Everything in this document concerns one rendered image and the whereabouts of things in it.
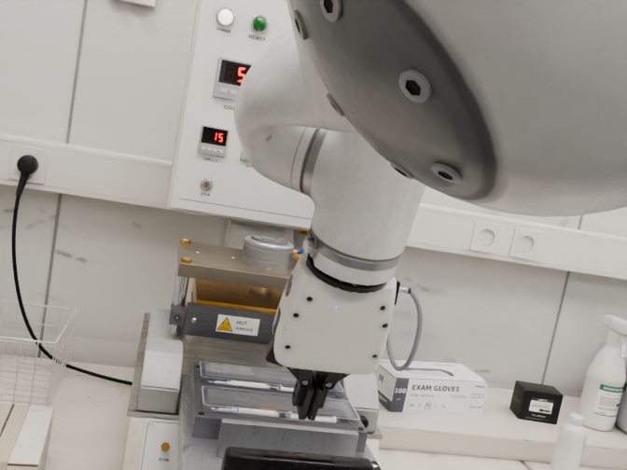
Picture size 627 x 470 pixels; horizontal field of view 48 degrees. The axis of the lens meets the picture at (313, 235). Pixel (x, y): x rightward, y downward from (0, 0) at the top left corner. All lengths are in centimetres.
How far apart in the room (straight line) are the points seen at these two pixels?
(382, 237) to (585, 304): 136
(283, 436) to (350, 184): 33
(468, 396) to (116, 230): 83
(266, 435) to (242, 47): 68
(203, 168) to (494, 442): 79
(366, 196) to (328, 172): 4
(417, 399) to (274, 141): 103
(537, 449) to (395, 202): 107
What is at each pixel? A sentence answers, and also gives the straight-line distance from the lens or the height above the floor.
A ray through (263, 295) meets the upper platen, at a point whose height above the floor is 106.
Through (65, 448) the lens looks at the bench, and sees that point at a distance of 127.
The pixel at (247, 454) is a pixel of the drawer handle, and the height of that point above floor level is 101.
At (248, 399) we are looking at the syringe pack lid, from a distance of 85.
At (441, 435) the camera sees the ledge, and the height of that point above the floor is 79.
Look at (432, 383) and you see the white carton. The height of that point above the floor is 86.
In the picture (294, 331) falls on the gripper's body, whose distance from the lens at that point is 63.
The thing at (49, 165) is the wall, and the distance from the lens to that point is 153.
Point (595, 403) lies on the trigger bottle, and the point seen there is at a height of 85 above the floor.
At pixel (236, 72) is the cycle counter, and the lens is 121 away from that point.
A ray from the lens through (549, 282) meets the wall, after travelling 183.
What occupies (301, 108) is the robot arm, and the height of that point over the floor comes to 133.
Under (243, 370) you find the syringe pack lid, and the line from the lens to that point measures 94.
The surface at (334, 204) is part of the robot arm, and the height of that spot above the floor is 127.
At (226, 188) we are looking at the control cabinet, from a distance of 122.
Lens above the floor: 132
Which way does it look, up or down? 8 degrees down
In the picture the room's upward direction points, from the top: 10 degrees clockwise
